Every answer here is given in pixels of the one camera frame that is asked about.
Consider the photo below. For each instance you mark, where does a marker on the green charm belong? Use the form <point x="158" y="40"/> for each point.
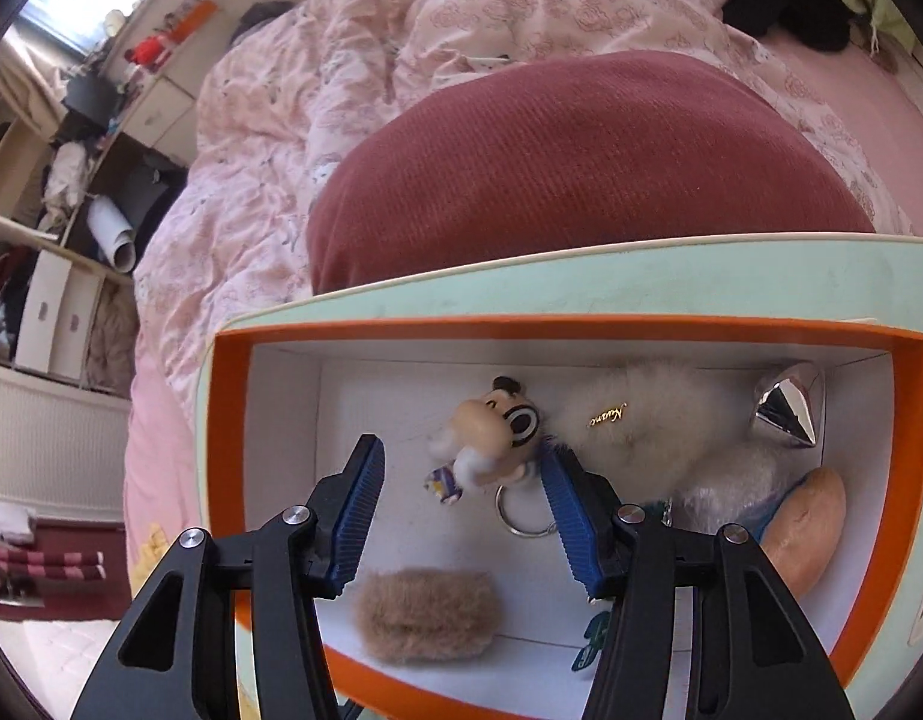
<point x="587" y="641"/>

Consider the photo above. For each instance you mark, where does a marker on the maroon striped cloth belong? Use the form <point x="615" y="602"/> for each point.
<point x="41" y="564"/>

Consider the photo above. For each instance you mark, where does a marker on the pink floral blanket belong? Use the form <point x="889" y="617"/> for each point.
<point x="319" y="90"/>

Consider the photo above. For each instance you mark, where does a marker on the brown capybara plush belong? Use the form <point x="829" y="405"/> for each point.
<point x="806" y="525"/>

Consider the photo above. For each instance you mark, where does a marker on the mint cartoon lap desk desktop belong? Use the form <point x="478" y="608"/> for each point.
<point x="581" y="285"/>

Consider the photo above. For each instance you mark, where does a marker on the pink bed sheet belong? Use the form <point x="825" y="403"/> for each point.
<point x="829" y="67"/>

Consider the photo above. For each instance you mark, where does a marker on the silver cone ornament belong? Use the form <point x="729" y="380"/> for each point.
<point x="788" y="405"/>

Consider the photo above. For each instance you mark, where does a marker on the white two-drawer cabinet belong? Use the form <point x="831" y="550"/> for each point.
<point x="56" y="315"/>

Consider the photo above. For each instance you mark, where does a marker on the dark red rug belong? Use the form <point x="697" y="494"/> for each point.
<point x="64" y="604"/>

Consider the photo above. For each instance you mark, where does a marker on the yellow cloth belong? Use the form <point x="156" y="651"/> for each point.
<point x="152" y="547"/>

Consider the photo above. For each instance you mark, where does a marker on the black monitor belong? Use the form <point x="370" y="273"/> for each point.
<point x="90" y="99"/>

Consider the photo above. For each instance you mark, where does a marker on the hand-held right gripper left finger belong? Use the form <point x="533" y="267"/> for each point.
<point x="360" y="510"/>

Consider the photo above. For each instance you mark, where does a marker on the small orange box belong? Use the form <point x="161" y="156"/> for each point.
<point x="195" y="19"/>

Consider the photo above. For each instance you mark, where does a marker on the white fluffy plush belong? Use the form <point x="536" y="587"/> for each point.
<point x="656" y="405"/>

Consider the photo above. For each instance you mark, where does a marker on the red bag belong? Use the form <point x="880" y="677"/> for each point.
<point x="148" y="51"/>

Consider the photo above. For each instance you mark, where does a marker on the brown fluffy pom-pom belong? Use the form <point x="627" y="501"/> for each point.
<point x="424" y="615"/>

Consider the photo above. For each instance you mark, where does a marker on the rolled white paper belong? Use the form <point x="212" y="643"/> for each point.
<point x="113" y="236"/>

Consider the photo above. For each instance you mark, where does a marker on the orange cardboard box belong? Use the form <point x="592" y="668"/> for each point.
<point x="506" y="330"/>

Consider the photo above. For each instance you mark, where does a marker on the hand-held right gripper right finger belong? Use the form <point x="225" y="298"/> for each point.
<point x="570" y="525"/>

